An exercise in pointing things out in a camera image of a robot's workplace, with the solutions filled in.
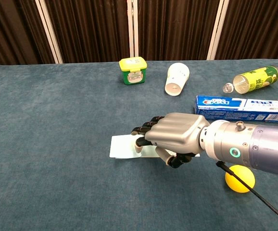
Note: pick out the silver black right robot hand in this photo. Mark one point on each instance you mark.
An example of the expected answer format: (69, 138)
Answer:
(177, 132)

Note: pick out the white paper sheet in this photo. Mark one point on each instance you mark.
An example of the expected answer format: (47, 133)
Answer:
(122, 146)

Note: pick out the white paper cup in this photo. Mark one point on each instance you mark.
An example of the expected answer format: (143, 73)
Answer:
(176, 79)

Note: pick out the blue white toothpaste box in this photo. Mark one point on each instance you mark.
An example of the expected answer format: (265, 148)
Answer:
(237, 109)

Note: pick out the green jar yellow lid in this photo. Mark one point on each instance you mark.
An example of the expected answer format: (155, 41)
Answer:
(133, 72)

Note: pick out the yellow ball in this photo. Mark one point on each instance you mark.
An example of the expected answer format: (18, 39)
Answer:
(246, 175)

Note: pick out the plastic bottle yellow green label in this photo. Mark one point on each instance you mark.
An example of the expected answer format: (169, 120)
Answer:
(256, 79)

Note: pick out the dark brown pleated screen panel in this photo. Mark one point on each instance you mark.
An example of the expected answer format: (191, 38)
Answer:
(11, 31)
(259, 29)
(91, 29)
(175, 29)

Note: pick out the teal table cloth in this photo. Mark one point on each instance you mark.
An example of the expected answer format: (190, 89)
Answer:
(57, 180)

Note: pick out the white screen frame post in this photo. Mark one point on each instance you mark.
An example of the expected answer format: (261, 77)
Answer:
(49, 31)
(132, 29)
(217, 31)

